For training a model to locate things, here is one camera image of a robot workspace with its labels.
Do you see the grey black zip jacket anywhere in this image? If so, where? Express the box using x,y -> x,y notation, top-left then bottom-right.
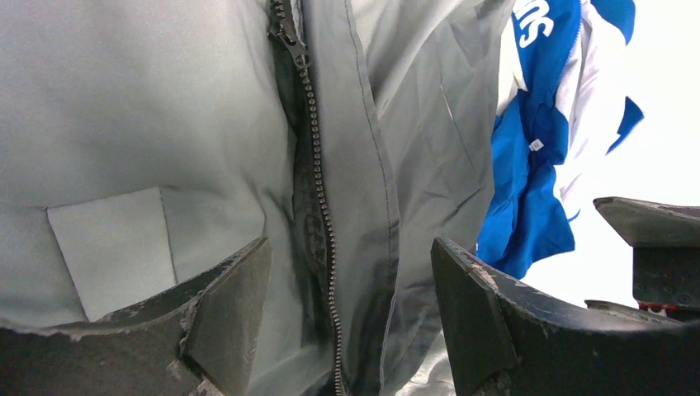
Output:
1,1 -> 513,395

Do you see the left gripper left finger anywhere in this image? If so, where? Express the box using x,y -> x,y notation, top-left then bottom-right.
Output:
1,238 -> 272,395

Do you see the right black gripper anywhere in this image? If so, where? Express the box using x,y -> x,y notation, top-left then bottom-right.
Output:
585,196 -> 699,323

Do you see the blue white jacket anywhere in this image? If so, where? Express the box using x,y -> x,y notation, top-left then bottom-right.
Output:
476,1 -> 644,279

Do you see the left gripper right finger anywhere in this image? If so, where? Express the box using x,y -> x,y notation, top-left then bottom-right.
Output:
431,238 -> 699,395

